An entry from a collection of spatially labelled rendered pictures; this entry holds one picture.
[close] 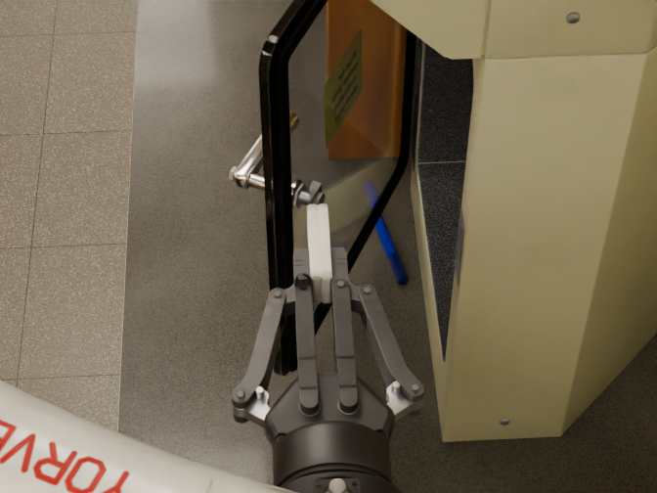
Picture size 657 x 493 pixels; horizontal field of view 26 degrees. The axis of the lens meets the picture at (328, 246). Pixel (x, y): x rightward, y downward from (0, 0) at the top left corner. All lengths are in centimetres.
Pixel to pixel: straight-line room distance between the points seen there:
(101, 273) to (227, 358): 133
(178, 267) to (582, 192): 52
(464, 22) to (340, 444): 28
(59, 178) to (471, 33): 198
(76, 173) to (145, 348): 150
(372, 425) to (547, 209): 25
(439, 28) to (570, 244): 25
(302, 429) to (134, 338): 53
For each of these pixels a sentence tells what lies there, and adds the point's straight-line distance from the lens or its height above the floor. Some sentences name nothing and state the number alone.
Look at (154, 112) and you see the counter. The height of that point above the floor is 94.
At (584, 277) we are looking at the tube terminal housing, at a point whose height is 117.
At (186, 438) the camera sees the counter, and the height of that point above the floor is 94.
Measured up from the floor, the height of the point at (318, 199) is 121.
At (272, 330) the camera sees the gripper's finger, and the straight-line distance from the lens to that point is 96.
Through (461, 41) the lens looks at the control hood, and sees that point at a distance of 95.
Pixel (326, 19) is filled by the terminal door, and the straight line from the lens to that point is 110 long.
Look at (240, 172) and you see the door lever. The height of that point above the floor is 121.
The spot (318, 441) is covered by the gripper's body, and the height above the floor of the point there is 131.
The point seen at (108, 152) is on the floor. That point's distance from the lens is 291.
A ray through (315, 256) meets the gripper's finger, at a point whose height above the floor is 129.
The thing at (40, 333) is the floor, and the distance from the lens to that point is 263.
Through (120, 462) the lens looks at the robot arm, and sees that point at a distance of 72.
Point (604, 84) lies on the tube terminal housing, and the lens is 100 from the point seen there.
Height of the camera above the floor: 206
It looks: 49 degrees down
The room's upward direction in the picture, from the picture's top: straight up
